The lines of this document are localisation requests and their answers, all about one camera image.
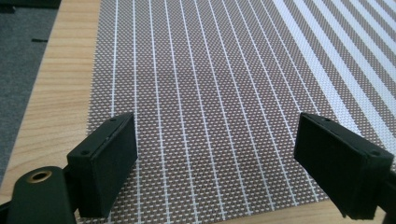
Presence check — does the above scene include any brown white striped woven placemat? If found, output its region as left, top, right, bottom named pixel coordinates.
left=75, top=0, right=396, bottom=224

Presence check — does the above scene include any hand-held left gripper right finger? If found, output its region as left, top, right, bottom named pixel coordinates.
left=293, top=112, right=395, bottom=220

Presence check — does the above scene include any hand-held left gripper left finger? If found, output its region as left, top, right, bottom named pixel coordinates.
left=66, top=111, right=138, bottom=218

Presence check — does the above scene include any dark furniture base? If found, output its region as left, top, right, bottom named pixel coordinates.
left=0, top=0, right=63, bottom=14

